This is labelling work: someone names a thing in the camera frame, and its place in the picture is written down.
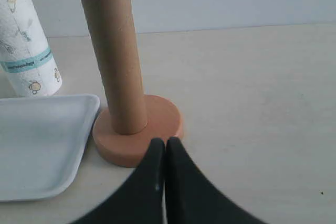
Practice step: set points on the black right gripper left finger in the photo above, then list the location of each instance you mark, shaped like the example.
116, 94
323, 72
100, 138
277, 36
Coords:
139, 199

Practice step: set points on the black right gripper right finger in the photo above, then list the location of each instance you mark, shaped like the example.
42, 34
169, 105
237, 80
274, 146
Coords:
190, 197

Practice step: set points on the white rectangular plastic tray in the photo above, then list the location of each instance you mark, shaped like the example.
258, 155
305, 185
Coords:
42, 143

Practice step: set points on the wooden paper towel holder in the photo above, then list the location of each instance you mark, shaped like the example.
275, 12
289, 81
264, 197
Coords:
164, 121

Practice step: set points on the brown cardboard tube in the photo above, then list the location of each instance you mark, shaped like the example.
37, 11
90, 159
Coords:
113, 37

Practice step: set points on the printed white paper towel roll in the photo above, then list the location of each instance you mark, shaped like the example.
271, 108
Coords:
26, 56

